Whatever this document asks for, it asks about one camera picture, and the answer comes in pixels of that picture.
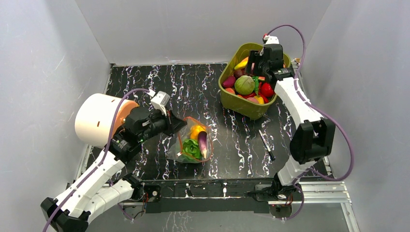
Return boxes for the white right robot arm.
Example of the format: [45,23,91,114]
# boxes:
[246,44,336,201]

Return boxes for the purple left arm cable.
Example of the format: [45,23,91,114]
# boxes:
[42,88,154,232]

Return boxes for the yellow bell pepper toy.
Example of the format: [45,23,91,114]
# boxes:
[190,124,206,141]

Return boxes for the olive green plastic bin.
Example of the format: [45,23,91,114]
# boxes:
[219,43,290,120]

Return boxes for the green cabbage toy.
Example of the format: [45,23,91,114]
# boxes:
[234,75,255,95]

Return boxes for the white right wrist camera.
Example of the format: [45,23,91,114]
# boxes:
[263,34,279,45]

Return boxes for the clear zip top bag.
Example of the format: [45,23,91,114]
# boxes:
[166,117,213,163]

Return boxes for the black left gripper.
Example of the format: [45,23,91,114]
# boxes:
[139,106,187,143]

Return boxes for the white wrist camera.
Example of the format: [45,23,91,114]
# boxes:
[150,91,170,116]
[263,34,279,45]

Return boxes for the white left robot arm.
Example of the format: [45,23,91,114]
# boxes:
[41,107,187,232]

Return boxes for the dark brown round toy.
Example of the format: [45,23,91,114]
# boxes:
[233,70,244,79]

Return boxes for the black white pen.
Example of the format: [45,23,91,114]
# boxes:
[258,130,275,161]

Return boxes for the red chili pepper toy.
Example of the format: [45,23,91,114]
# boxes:
[241,92,269,104]

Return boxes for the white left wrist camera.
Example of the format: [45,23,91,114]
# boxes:
[150,91,170,116]

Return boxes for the yellow banana toy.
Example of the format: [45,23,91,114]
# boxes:
[234,60,248,70]

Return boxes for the green chili pepper toy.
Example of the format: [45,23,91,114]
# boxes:
[252,76,260,96]

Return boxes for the dark red beet toy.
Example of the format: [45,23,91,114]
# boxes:
[221,76,236,88]

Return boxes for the pink peach toy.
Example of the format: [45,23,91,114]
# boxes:
[225,88,236,95]

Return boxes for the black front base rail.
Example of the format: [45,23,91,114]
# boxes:
[144,178,285,214]

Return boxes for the white orange cylinder roll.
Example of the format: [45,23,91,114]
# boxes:
[75,93,139,148]

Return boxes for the green lettuce toy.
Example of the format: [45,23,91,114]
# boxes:
[182,139,202,162]

